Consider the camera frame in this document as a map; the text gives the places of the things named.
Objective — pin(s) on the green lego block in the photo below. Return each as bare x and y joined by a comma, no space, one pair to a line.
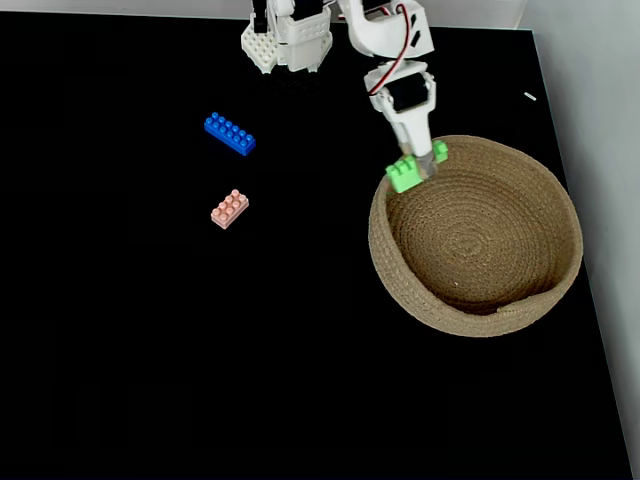
402,175

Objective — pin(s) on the blue lego block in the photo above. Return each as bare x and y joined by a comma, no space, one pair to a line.
230,134

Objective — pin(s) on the pink lego block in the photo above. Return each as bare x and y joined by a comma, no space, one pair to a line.
229,210

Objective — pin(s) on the small white scrap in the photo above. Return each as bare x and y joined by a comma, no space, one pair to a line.
530,96

